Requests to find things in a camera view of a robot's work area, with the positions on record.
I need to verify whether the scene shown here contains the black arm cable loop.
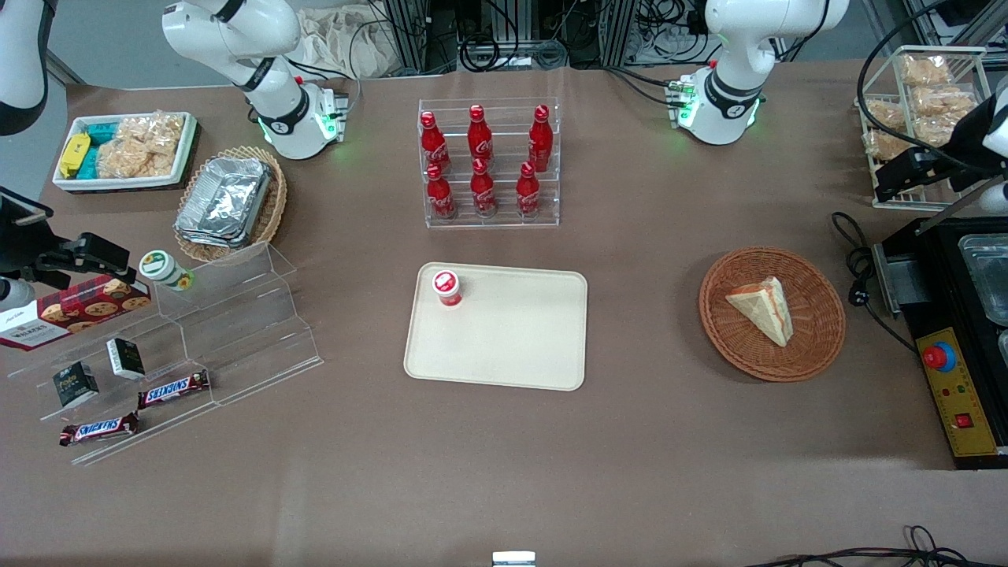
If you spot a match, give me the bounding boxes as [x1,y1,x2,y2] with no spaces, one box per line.
[856,0,1008,178]

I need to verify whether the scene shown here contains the wire basket with bread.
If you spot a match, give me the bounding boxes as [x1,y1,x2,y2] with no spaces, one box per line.
[854,44,995,212]

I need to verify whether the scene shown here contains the wrapped triangular sandwich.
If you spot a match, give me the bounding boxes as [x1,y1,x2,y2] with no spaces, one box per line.
[724,276,795,349]

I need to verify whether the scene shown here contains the green-lidded white yogurt bottle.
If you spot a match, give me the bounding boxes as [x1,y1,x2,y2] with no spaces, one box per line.
[139,250,195,293]

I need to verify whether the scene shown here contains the black machine with yellow panel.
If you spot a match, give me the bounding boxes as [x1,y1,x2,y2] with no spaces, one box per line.
[872,213,1008,472]

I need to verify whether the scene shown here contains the black power cable with plug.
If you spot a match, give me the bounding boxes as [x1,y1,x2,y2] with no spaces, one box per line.
[830,210,919,354]

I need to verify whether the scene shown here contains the beige crumpled cloth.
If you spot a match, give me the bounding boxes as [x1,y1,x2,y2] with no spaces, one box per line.
[295,6,404,80]

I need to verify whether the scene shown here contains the black floor cables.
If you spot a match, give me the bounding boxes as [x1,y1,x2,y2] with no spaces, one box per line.
[739,524,1008,567]

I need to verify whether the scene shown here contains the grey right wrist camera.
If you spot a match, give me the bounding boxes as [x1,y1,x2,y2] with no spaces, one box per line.
[0,276,37,313]

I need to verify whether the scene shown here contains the beige plastic serving tray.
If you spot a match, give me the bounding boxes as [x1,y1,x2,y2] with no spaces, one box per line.
[402,261,590,393]

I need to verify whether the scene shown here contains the clear bag of crackers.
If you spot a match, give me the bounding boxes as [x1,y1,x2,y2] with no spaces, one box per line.
[96,113,187,180]

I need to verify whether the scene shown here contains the red tartan cookie box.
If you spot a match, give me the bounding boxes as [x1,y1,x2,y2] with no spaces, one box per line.
[0,273,153,353]

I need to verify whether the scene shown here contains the small black snack box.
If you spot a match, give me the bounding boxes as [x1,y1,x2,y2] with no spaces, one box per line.
[106,337,147,381]
[52,361,102,410]

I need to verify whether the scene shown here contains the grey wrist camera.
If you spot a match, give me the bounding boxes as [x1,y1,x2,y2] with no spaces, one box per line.
[976,177,1008,215]
[0,276,37,313]

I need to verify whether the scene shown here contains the round brown wicker basket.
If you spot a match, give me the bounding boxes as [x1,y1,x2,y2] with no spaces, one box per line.
[698,246,848,384]

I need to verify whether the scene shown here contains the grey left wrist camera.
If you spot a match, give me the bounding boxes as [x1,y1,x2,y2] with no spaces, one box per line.
[976,177,1008,215]

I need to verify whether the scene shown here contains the clear acrylic stepped stand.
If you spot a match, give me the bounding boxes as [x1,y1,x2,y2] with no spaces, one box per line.
[6,240,325,468]

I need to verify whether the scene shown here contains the clear acrylic bottle rack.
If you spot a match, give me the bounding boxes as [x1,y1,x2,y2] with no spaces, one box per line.
[417,97,561,230]

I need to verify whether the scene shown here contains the stacked foil containers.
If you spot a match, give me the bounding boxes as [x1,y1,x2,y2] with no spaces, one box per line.
[174,156,275,250]

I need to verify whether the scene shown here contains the black base cable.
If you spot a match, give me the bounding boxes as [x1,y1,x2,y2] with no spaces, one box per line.
[602,65,687,108]
[285,57,363,119]

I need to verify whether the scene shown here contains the red-lidded small drink bottle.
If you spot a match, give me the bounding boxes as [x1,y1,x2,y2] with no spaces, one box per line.
[431,269,464,309]

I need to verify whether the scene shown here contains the white rectangular snack tray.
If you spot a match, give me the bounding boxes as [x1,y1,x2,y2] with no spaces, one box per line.
[52,112,199,193]

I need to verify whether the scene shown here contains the black cable bundle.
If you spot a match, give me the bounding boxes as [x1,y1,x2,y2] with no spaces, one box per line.
[453,0,710,73]

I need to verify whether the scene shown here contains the yellow snack packet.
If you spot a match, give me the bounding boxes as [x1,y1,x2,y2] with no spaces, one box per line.
[59,132,92,180]

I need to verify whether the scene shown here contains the steel pan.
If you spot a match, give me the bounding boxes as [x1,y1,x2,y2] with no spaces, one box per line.
[956,233,1008,328]

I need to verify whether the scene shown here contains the Snickers chocolate bar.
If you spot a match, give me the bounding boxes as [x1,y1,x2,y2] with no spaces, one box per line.
[137,369,212,411]
[58,411,141,448]

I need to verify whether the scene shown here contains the aluminium frame posts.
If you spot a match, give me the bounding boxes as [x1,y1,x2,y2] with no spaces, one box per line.
[383,0,640,76]

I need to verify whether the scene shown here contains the clear bag of fried snacks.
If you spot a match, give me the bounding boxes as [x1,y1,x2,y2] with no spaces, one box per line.
[899,53,954,88]
[910,84,979,120]
[864,98,908,132]
[862,129,916,163]

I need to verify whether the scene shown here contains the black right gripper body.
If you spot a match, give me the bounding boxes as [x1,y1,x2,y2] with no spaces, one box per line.
[22,236,80,291]

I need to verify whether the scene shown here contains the red cola bottle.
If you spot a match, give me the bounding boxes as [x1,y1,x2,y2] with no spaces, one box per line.
[467,104,495,163]
[515,161,542,218]
[528,104,554,173]
[469,157,498,218]
[425,163,457,221]
[419,110,452,175]

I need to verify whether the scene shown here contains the oval wicker basket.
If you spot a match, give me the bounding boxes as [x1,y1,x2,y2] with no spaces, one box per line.
[172,145,289,265]

